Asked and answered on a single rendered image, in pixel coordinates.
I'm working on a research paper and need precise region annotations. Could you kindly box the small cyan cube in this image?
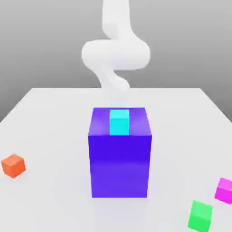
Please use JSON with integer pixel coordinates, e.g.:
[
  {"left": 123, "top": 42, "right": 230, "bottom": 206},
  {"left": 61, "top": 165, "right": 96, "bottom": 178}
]
[{"left": 109, "top": 109, "right": 130, "bottom": 136}]

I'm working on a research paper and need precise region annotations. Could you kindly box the small orange cube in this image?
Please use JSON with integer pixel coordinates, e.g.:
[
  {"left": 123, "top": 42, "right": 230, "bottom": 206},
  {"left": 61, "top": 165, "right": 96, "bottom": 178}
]
[{"left": 1, "top": 154, "right": 27, "bottom": 179}]

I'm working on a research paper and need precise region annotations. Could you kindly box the small green cube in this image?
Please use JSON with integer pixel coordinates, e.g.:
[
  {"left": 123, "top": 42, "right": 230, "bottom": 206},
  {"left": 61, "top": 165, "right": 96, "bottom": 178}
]
[{"left": 187, "top": 200, "right": 213, "bottom": 232}]

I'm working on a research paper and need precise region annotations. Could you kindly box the small magenta cube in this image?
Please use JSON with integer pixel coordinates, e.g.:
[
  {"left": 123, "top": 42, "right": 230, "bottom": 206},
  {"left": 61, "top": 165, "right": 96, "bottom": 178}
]
[{"left": 214, "top": 177, "right": 232, "bottom": 205}]

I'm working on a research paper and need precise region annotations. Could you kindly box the large purple box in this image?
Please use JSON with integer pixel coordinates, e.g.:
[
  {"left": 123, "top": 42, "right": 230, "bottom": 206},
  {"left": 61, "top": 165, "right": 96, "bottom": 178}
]
[{"left": 87, "top": 107, "right": 152, "bottom": 198}]

